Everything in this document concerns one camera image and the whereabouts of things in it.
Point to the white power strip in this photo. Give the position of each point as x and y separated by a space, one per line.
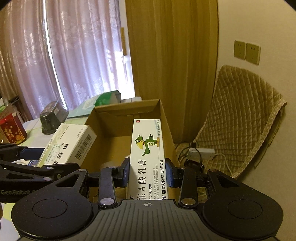
198 154

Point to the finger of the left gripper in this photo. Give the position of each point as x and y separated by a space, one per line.
13 152
19 173

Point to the white parrot ointment box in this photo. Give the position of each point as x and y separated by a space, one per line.
147 173

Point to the dark plastic wrapped container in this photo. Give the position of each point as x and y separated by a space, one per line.
53 115

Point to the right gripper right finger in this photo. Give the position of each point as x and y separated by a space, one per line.
185 179

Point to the pink sheer curtain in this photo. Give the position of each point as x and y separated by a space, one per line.
68 51

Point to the brown cardboard box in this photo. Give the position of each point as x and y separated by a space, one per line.
113 126

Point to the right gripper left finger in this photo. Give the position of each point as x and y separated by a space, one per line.
110 179

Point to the red gift box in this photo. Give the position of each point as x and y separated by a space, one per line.
12 131

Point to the double wall socket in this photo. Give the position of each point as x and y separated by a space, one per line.
247 51

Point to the quilted tan chair cover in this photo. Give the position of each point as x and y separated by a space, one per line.
244 117

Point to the white barcode medicine box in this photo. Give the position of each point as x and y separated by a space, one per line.
69 144

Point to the mustard yellow curtain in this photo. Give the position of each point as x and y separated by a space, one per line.
174 48

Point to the green flat package bag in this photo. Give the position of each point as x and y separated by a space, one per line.
85 108

